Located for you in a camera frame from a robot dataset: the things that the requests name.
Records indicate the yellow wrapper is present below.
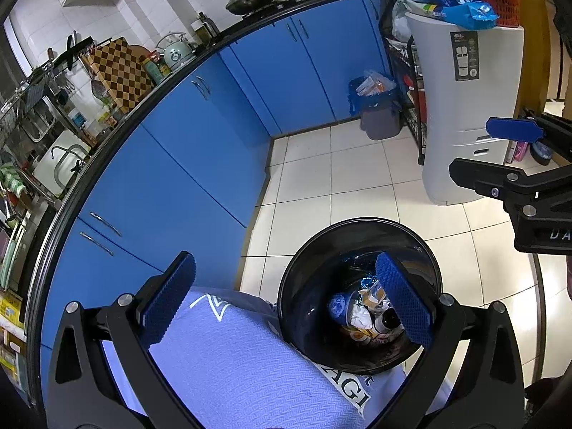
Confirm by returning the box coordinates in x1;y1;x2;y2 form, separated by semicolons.
344;326;380;346

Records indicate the black round trash bin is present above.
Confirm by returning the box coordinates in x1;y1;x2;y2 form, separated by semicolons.
277;217;444;376

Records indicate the red plastic basket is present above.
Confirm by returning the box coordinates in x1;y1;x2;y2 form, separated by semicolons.
429;0;523;28

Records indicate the brown medicine bottle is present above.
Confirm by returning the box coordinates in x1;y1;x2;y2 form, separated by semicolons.
373;306;405;336

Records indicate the white water filter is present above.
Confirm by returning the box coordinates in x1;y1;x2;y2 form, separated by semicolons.
33;130;92;197

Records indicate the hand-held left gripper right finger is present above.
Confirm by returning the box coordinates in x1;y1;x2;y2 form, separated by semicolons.
374;250;526;429

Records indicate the glass oil bottle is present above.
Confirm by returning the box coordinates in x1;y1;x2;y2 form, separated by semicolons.
192;11;221;45

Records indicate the checkered cutting board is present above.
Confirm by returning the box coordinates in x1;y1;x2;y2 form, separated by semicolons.
87;38;155;114

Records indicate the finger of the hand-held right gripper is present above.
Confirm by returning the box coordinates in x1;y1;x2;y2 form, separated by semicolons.
485;109;572;164
449;157;572;209

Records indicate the pale green kettle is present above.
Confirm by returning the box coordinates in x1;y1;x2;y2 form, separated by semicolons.
156;31;197;68

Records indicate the black kitchen countertop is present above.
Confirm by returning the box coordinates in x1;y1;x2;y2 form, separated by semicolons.
24;0;389;407

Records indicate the white tissue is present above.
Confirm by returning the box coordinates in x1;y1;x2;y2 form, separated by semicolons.
349;304;376;329

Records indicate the black storage rack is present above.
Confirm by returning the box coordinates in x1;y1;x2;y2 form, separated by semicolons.
378;0;430;166

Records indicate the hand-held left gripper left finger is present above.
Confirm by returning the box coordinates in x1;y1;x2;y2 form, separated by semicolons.
46;251;202;429

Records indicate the blue plastic packet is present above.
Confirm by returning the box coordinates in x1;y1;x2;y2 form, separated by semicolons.
435;2;500;28

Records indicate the blue printed tablecloth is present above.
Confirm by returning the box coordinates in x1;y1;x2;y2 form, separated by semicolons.
100;288;452;429

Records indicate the beige paper wrapper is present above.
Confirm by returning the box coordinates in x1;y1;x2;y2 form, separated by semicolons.
357;281;389;309

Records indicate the steel dish rack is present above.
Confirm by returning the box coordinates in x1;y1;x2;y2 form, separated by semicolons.
0;31;99;144

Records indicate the tall white appliance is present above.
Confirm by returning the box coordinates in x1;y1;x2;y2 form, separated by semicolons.
404;9;524;206

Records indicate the grey bin with blue bag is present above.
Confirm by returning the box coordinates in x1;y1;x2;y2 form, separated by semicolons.
349;70;402;140

